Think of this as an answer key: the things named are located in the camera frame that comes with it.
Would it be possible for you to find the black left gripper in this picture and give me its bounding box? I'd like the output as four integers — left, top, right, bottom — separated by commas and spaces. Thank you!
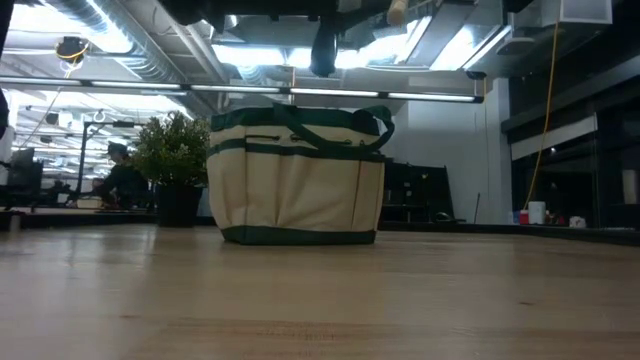
279, 0, 391, 79

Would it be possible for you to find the beige green gardening bag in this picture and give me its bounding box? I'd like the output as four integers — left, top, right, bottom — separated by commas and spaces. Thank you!
206, 102, 396, 247

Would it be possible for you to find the long ceiling light bar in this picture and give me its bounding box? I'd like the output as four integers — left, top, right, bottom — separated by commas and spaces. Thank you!
0, 74, 487, 105

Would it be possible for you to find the black cabinet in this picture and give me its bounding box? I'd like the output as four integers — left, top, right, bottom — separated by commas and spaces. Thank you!
382, 159, 457, 224

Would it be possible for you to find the green potted plant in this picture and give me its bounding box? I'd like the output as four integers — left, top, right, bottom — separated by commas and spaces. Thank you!
130, 110, 212, 229

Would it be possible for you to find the white cup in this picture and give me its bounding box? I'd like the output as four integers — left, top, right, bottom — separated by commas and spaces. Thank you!
527, 200, 547, 225

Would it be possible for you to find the black monitor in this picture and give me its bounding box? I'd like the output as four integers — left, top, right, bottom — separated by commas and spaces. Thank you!
3, 147, 44, 207

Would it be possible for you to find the yellow cable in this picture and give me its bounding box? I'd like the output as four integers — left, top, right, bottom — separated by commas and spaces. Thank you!
522, 19, 561, 211

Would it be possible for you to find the black yellow cable reel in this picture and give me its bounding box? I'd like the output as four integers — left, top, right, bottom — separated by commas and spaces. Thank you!
54, 35, 91, 65

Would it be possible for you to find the black aluminium rig frame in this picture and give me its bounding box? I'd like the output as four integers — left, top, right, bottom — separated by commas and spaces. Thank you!
0, 209, 640, 246

